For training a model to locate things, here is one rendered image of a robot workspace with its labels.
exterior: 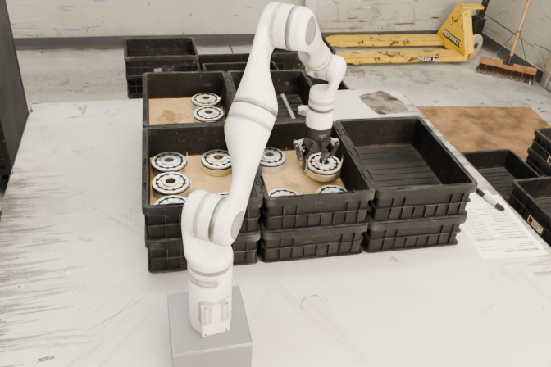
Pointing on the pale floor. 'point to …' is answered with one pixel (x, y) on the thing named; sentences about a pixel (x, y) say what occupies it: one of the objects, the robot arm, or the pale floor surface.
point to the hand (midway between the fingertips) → (313, 165)
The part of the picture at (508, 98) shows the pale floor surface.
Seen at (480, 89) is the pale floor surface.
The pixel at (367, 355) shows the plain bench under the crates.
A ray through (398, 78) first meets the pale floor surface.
